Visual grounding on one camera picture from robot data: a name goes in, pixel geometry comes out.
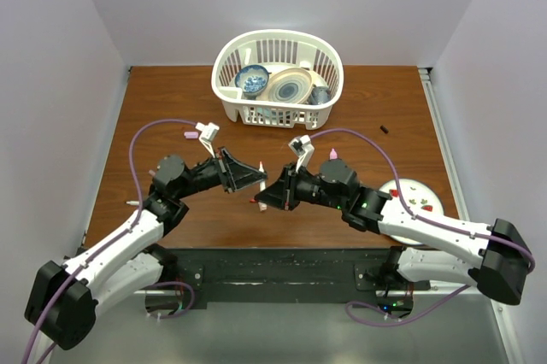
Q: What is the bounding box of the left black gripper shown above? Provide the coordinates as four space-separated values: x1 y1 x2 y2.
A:
175 146 267 199

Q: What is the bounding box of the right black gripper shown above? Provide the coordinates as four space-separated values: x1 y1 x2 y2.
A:
255 162 345 212

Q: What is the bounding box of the white pink pen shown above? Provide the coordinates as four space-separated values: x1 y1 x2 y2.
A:
259 161 267 191

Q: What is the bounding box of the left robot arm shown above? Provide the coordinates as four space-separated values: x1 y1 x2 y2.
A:
24 148 267 350

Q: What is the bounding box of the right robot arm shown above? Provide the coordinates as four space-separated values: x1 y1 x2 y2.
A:
256 159 531 305

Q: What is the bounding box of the purple eraser cap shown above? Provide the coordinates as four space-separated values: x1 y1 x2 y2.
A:
184 132 199 139

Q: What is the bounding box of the blue patterned bowl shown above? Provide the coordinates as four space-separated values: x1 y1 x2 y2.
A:
234 64 270 97

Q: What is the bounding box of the dark blue cup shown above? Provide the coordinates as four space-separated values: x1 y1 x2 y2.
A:
307 86 332 105

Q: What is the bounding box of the beige blue plate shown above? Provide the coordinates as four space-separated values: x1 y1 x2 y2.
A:
256 68 314 104

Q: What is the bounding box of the white plastic basket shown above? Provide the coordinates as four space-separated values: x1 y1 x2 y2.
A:
211 29 344 130

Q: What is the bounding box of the watermelon pattern plate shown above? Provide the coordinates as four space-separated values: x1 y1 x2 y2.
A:
379 179 444 247

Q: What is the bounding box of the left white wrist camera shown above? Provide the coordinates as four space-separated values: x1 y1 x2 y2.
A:
195 122 220 157

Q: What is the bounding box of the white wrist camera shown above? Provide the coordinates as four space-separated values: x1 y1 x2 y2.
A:
288 135 315 171
195 122 220 157

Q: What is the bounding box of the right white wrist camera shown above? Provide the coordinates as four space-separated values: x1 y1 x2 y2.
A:
288 135 315 171

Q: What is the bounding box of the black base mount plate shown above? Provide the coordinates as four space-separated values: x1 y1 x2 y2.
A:
76 246 432 312

